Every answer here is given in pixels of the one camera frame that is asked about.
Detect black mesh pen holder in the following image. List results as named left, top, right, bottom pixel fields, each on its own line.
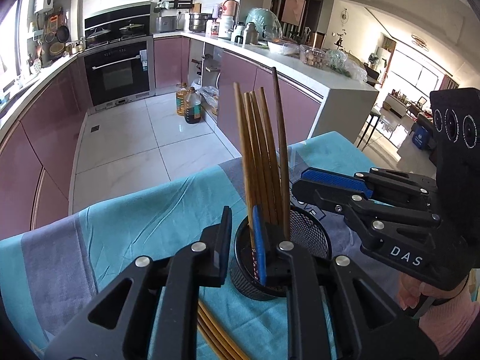
left=230, top=205, right=332, bottom=302

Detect bamboo chopstick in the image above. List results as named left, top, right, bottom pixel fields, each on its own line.
left=197, top=300, right=250, bottom=360
left=243, top=93, right=269, bottom=219
left=259, top=87, right=282, bottom=226
left=250, top=91, right=278, bottom=224
left=233, top=82, right=260, bottom=280
left=272, top=67, right=290, bottom=241

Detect pink sleeve right forearm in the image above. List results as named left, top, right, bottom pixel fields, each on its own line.
left=419, top=277, right=479, bottom=359

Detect kitchen window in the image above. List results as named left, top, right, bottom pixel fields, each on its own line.
left=1, top=0, right=30, bottom=94

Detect right hand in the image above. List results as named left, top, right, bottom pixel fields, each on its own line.
left=397, top=273, right=469, bottom=311

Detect blue grey tablecloth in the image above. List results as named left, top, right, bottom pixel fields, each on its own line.
left=1, top=132, right=399, bottom=359

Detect clear plastic bag greens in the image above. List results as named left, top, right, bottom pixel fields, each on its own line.
left=326, top=49, right=368, bottom=83

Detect glass jar with food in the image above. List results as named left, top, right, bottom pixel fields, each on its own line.
left=299, top=45, right=326, bottom=69

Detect dark soy sauce bottle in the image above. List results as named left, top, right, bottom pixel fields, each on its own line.
left=184, top=87, right=201, bottom=125

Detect yellow oil bottle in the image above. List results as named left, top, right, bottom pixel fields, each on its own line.
left=176, top=83, right=190, bottom=116

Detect pink kettle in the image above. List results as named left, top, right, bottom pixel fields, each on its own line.
left=222, top=0, right=239, bottom=16

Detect steel stock pot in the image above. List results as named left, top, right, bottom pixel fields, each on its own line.
left=188, top=12, right=212, bottom=33

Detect black built-in oven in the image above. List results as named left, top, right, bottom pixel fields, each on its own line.
left=83, top=36, right=155, bottom=109

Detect black range hood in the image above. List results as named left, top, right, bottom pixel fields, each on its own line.
left=84, top=2, right=152, bottom=48

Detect hanging frying pan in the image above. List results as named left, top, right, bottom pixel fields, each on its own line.
left=56, top=15, right=70, bottom=43

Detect pink wall picture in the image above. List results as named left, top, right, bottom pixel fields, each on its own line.
left=281, top=0, right=305, bottom=26

